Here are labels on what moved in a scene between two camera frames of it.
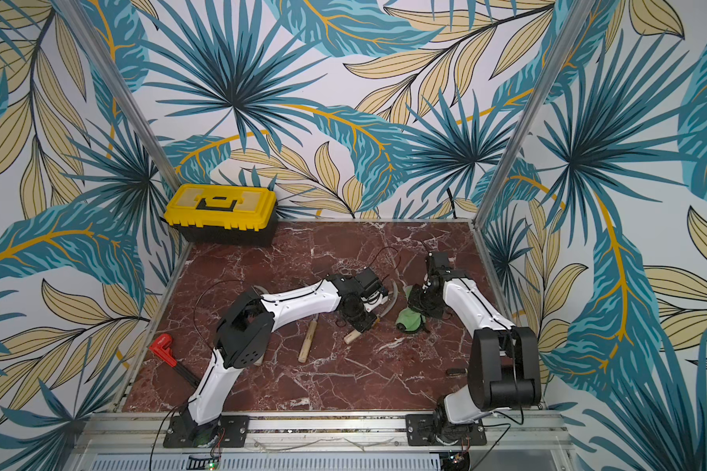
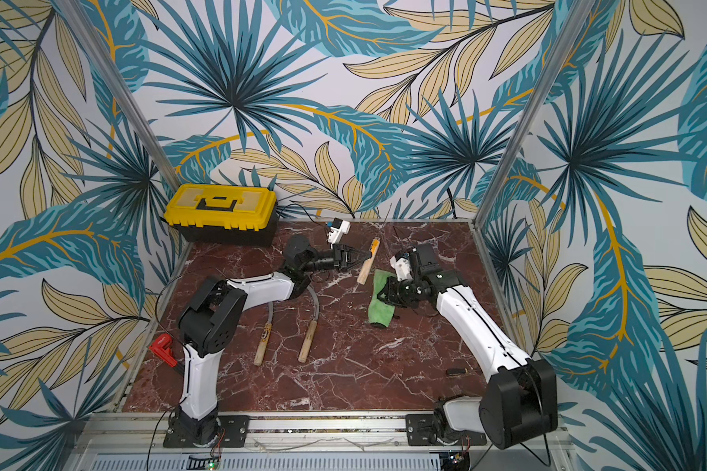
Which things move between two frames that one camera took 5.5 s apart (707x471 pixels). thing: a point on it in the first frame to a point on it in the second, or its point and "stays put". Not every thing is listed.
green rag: [409, 319] to [380, 311]
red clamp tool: [159, 347] stays put
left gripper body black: [359, 316] to [327, 258]
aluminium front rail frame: [533, 442] stays put
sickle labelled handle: [356, 334] to [366, 266]
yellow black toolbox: [228, 215] stays put
